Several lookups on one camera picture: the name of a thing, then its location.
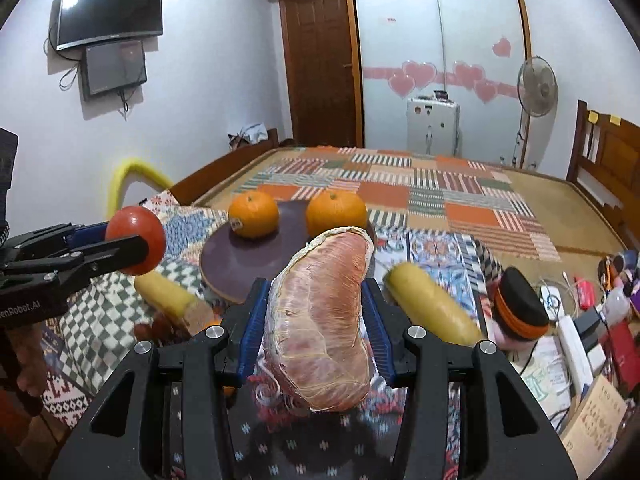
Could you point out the round dark brown plate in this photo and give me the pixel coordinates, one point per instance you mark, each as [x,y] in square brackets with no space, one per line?
[250,265]

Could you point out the plain orange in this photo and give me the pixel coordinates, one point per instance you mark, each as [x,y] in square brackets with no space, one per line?
[336,212]

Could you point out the patchwork bed blanket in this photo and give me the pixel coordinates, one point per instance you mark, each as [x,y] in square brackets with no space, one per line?
[430,195]

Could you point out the brown wooden door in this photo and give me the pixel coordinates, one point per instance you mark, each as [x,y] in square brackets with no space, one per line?
[320,60]

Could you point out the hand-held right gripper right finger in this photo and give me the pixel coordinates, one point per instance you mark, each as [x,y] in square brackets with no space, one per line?
[378,332]

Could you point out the wooden bed headboard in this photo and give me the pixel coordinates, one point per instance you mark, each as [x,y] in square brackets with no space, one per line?
[607,160]

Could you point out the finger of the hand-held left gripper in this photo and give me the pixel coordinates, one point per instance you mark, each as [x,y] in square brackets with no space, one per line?
[92,235]
[107,257]

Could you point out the brown cardboard box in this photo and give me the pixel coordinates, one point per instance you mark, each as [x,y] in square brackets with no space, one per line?
[597,417]

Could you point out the patterned tablecloth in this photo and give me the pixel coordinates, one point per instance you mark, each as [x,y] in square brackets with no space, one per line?
[125,340]

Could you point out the white appliance box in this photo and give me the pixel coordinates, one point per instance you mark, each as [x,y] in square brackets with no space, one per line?
[433,127]

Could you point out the tan bed mat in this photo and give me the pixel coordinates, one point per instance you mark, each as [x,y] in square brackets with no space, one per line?
[565,215]

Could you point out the curved yellow foam tube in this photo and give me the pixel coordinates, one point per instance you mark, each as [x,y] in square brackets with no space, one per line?
[135,170]

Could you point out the white plastic bottle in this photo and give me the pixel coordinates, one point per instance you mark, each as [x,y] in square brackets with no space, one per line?
[616,305]

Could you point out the small dark wall monitor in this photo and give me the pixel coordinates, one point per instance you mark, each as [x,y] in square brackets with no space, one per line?
[114,67]

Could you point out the white sliding wardrobe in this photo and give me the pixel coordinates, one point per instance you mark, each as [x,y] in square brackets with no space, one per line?
[440,35]

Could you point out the peeled pink pomelo segment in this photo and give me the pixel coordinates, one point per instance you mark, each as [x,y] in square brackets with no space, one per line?
[322,320]

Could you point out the standing fan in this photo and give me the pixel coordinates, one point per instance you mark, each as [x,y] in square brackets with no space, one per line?
[537,85]

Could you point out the white charger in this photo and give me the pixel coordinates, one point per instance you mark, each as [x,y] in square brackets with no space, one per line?
[551,300]

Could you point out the white power strip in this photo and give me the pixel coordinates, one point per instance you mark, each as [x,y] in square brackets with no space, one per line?
[575,355]

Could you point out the red tomato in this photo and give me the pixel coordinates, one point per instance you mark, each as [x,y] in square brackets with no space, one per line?
[140,232]

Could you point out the yellow padded tube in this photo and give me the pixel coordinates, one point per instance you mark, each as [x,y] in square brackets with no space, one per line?
[432,305]
[165,296]

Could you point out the orange with small sticker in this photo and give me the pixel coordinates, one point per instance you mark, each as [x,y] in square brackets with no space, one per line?
[253,214]

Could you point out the wall-mounted black television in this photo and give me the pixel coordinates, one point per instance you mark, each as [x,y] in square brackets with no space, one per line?
[110,12]

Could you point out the red box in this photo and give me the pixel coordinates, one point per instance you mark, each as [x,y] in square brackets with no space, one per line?
[627,355]

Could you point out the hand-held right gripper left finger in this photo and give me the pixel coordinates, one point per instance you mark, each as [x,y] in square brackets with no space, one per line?
[252,332]

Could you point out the wooden bed footboard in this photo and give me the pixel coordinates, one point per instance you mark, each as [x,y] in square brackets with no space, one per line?
[220,175]

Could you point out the pile of clothes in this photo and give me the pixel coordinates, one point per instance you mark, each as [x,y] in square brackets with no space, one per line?
[248,135]

